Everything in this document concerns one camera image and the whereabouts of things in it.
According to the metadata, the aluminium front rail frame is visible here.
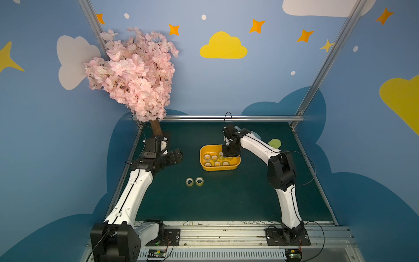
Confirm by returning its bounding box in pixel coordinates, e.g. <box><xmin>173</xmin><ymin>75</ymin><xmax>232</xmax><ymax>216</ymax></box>
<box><xmin>80</xmin><ymin>221</ymin><xmax>366</xmax><ymax>262</ymax></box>

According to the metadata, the aluminium left corner post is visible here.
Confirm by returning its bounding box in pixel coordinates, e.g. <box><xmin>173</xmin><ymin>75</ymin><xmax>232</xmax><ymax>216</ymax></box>
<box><xmin>78</xmin><ymin>0</ymin><xmax>109</xmax><ymax>59</ymax></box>

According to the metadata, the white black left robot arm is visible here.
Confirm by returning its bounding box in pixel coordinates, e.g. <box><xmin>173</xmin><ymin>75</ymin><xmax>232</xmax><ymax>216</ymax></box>
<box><xmin>86</xmin><ymin>149</ymin><xmax>183</xmax><ymax>262</ymax></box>

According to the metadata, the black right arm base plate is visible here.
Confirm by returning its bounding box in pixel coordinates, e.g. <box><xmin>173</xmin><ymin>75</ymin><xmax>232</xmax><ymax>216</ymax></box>
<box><xmin>265</xmin><ymin>227</ymin><xmax>311</xmax><ymax>246</ymax></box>

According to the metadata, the green spatula wooden handle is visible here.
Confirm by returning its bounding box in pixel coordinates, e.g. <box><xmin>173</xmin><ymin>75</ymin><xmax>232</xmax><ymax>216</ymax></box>
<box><xmin>268</xmin><ymin>139</ymin><xmax>282</xmax><ymax>149</ymax></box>

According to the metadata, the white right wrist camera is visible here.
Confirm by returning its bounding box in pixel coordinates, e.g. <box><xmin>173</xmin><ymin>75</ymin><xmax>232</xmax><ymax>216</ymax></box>
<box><xmin>223</xmin><ymin>124</ymin><xmax>239</xmax><ymax>143</ymax></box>

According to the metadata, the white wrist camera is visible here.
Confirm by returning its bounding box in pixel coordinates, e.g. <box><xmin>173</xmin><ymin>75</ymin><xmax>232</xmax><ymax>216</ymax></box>
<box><xmin>142</xmin><ymin>136</ymin><xmax>168</xmax><ymax>159</ymax></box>
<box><xmin>223</xmin><ymin>124</ymin><xmax>239</xmax><ymax>143</ymax></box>

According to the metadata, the right green circuit board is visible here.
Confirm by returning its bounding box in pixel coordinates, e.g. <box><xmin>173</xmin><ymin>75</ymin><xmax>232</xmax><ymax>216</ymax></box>
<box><xmin>285</xmin><ymin>249</ymin><xmax>302</xmax><ymax>262</ymax></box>

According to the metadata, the aluminium corner post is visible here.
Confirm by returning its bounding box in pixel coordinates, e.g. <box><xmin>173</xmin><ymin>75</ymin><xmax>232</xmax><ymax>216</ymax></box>
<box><xmin>78</xmin><ymin>0</ymin><xmax>109</xmax><ymax>59</ymax></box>
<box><xmin>291</xmin><ymin>0</ymin><xmax>367</xmax><ymax>131</ymax></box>

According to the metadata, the aluminium back horizontal bar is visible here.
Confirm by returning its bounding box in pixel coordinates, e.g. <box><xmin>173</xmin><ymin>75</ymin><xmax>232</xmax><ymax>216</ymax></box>
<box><xmin>132</xmin><ymin>115</ymin><xmax>304</xmax><ymax>123</ymax></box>

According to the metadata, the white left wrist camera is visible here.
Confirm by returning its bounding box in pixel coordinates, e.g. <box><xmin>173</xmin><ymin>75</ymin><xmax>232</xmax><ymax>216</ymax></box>
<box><xmin>142</xmin><ymin>136</ymin><xmax>168</xmax><ymax>159</ymax></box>

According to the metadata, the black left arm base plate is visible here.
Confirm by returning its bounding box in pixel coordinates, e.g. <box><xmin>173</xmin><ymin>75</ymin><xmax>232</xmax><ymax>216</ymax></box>
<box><xmin>146</xmin><ymin>229</ymin><xmax>181</xmax><ymax>247</ymax></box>

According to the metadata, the aluminium right corner post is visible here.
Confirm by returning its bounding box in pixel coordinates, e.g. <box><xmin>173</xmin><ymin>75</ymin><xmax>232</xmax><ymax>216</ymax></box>
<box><xmin>291</xmin><ymin>0</ymin><xmax>367</xmax><ymax>131</ymax></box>

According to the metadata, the left green circuit board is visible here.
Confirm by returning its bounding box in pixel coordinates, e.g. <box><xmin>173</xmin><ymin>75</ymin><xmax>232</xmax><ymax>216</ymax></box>
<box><xmin>147</xmin><ymin>250</ymin><xmax>167</xmax><ymax>259</ymax></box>

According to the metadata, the transparent tape roll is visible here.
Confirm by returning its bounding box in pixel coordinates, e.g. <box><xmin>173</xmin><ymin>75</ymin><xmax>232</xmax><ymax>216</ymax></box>
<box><xmin>204</xmin><ymin>154</ymin><xmax>211</xmax><ymax>162</ymax></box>

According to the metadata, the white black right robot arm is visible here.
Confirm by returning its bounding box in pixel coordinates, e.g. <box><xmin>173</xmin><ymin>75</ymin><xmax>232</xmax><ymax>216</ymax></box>
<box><xmin>222</xmin><ymin>124</ymin><xmax>304</xmax><ymax>241</ymax></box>

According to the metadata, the tape roll cluster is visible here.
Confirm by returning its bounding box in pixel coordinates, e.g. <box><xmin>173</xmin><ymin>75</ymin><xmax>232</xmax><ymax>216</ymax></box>
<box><xmin>195</xmin><ymin>177</ymin><xmax>204</xmax><ymax>186</ymax></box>
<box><xmin>185</xmin><ymin>178</ymin><xmax>194</xmax><ymax>187</ymax></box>

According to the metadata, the green circuit board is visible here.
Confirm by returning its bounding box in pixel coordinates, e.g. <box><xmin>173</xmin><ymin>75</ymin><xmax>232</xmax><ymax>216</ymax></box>
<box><xmin>147</xmin><ymin>250</ymin><xmax>167</xmax><ymax>259</ymax></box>
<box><xmin>285</xmin><ymin>249</ymin><xmax>302</xmax><ymax>262</ymax></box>

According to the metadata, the pink cherry blossom tree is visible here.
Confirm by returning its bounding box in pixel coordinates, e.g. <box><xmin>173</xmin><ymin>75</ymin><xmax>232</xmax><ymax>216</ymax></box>
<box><xmin>85</xmin><ymin>27</ymin><xmax>179</xmax><ymax>122</ymax></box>

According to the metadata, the yellow plastic storage box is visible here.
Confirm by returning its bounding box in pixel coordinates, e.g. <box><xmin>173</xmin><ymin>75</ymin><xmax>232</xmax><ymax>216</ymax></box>
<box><xmin>199</xmin><ymin>145</ymin><xmax>241</xmax><ymax>171</ymax></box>

